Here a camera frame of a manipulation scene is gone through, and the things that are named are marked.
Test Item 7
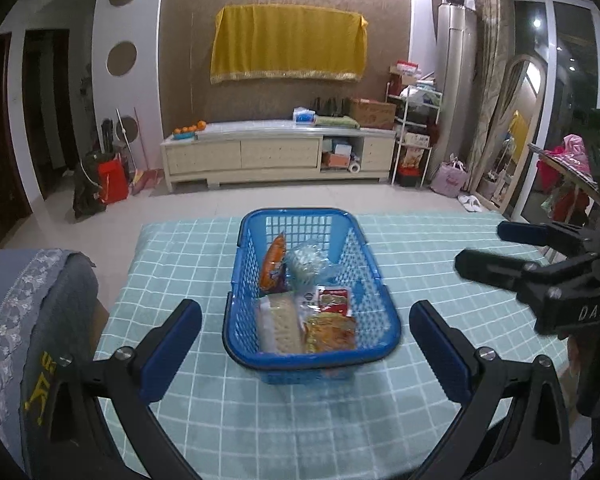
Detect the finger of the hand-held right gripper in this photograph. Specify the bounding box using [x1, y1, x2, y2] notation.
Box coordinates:
[454, 247, 600, 306]
[496, 220, 600, 263]

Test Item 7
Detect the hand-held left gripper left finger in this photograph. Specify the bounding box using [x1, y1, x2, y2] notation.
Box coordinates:
[27, 299, 203, 480]

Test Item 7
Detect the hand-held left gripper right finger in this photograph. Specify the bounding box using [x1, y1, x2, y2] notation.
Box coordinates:
[409, 301, 576, 480]

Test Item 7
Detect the blue plastic basket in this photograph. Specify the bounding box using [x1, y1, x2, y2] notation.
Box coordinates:
[221, 207, 401, 386]

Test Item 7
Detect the orange yellow snack pouch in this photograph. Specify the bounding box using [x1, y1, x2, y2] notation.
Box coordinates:
[302, 312, 357, 352]

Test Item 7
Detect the clear cracker packet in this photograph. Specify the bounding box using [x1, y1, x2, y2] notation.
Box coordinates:
[256, 292, 306, 355]

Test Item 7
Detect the clear blue snack bag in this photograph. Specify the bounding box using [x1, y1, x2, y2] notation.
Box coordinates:
[284, 241, 338, 291]

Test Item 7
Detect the person's right hand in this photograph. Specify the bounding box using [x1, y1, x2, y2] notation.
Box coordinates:
[566, 332, 583, 401]

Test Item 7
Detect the clothes drying rack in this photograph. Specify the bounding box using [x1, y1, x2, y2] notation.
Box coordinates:
[527, 142, 600, 226]

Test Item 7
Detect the pink bag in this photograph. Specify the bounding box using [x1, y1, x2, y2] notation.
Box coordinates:
[431, 159, 468, 196]

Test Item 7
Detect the pink red garment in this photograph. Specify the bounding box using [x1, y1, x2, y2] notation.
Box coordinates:
[555, 134, 592, 176]

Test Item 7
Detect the arched floor mirror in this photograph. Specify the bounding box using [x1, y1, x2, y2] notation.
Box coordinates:
[480, 57, 548, 211]

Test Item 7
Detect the red gift box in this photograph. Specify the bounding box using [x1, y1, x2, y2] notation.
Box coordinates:
[399, 147, 432, 187]

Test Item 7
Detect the green checked tablecloth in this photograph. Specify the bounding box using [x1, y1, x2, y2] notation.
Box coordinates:
[94, 210, 600, 480]

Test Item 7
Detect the orange blue chip bag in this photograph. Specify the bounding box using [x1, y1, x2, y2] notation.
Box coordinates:
[258, 232, 291, 295]

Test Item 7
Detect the chair with grey cover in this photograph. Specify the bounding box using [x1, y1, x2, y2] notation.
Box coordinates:
[0, 247, 101, 480]

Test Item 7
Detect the white metal rack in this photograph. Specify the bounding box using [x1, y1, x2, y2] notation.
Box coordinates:
[386, 62, 443, 188]

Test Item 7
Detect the standing air conditioner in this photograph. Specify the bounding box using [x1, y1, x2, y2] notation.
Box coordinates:
[436, 2, 480, 181]

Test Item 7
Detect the patterned beige curtain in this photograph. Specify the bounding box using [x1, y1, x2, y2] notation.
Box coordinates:
[467, 0, 511, 196]

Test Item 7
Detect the red shopping bag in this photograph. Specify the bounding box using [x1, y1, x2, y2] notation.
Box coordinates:
[97, 155, 130, 206]

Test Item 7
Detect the glass sliding door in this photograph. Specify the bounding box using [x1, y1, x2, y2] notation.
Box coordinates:
[510, 0, 600, 221]

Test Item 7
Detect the black bag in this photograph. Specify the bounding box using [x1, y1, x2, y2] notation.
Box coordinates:
[72, 152, 108, 220]

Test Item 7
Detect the white mop stick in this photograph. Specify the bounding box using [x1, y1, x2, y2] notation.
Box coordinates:
[115, 107, 134, 171]

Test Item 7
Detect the cream TV cabinet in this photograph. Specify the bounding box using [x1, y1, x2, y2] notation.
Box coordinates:
[160, 120, 398, 192]

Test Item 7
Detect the row of dark bottles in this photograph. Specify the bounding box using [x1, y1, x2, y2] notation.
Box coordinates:
[314, 96, 352, 117]

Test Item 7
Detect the dark wooden door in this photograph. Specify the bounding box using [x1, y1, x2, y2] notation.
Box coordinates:
[0, 35, 33, 256]
[22, 30, 78, 201]

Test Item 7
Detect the yellow fringed cloth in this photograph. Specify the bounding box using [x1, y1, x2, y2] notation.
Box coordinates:
[210, 4, 370, 83]

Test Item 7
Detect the red handled broom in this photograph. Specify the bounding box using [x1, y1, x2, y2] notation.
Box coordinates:
[130, 107, 161, 196]

